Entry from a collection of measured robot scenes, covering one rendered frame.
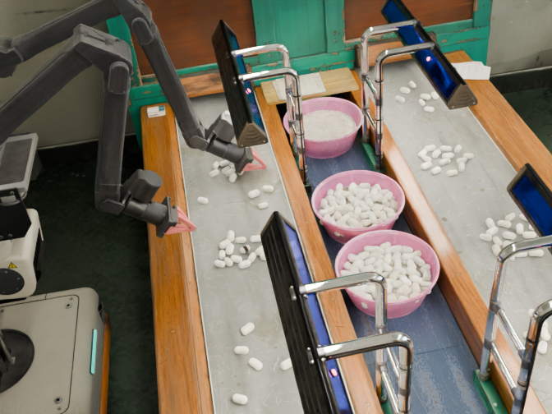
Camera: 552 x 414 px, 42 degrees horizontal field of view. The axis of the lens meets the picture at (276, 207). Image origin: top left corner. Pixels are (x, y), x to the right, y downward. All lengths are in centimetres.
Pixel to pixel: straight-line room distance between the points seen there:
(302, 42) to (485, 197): 90
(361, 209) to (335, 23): 80
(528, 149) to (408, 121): 40
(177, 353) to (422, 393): 58
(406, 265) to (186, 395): 67
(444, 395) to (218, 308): 59
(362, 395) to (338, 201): 70
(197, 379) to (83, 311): 99
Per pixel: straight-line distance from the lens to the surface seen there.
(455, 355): 180
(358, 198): 210
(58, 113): 368
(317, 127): 242
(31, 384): 245
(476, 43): 283
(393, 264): 191
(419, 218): 200
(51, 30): 200
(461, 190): 214
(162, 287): 188
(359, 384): 162
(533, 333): 137
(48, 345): 254
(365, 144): 236
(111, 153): 169
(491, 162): 226
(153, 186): 175
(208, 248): 200
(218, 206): 213
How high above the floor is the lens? 208
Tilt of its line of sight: 40 degrees down
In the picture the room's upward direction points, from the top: 7 degrees counter-clockwise
